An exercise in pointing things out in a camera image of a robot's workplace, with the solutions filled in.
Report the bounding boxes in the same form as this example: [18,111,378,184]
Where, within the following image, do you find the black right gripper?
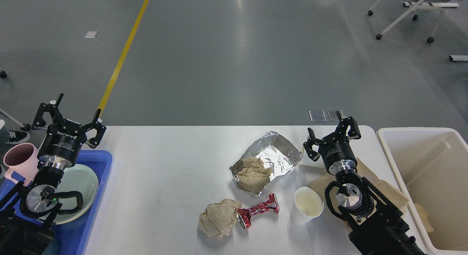
[303,110,362,175]

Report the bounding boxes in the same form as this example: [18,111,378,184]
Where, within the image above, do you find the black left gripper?
[31,93,107,170]

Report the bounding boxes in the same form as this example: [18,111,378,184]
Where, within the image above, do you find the light green plate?
[54,164,99,225]

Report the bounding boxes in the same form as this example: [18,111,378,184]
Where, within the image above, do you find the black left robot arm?
[1,94,106,255]

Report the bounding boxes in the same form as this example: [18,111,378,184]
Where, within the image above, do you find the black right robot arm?
[303,110,423,255]

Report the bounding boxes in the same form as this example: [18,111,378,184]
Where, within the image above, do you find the right floor socket plate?
[327,109,346,122]

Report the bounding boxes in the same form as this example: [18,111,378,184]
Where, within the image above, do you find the floor socket plate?
[327,109,346,122]
[309,110,327,122]

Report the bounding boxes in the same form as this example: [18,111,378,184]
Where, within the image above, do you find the left floor socket plate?
[309,110,327,122]

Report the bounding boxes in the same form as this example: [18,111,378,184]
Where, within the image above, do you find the lying white paper cup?
[299,147,325,170]

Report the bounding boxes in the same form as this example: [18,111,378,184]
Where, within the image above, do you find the brown paper bag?
[309,158,408,214]

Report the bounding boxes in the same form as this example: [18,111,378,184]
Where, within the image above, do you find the pink mug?
[3,143,39,186]

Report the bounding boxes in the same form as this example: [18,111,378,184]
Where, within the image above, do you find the upright white paper cup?
[291,187,324,224]

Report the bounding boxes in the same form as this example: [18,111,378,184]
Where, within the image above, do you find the person in jeans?
[0,120,31,179]

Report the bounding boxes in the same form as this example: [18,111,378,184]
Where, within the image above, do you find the crumpled brown paper in foil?
[235,157,273,195]

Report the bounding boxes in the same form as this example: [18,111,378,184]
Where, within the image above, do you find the white plastic bin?
[376,128,468,255]

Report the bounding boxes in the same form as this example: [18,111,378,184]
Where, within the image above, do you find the blue plastic tray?
[1,150,112,255]

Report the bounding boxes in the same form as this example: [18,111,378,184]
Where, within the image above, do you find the crushed red can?
[236,193,280,230]

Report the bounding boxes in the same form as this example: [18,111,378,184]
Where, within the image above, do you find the brown paper scrap in bin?
[414,203,434,233]

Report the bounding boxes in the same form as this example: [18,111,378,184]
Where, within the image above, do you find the crumpled brown paper ball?
[199,198,241,240]

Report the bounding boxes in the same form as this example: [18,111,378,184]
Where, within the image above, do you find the white bar on floor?
[449,55,468,62]

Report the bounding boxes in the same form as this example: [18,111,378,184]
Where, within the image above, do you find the white rolling chair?
[368,0,460,43]

